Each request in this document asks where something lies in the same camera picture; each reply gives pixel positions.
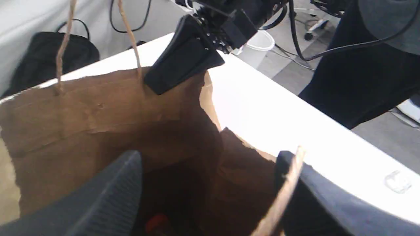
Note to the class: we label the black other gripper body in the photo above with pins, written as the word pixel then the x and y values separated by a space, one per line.
pixel 232 23

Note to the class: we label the white bucket on floor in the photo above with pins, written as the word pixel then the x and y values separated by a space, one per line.
pixel 255 50

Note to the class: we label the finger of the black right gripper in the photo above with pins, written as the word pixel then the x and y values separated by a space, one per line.
pixel 190 52

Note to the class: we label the clear tube with orange cap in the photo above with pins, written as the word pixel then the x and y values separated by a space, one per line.
pixel 158 225

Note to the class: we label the person's dark torso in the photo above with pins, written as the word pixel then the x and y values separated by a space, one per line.
pixel 359 85

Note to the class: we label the black handbag behind table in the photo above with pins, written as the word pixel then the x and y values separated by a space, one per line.
pixel 39 62

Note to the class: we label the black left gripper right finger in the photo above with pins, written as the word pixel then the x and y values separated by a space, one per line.
pixel 359 199

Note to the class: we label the brown paper bag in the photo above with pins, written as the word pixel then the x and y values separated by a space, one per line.
pixel 205 179

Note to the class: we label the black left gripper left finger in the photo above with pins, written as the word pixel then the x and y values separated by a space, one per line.
pixel 107 205

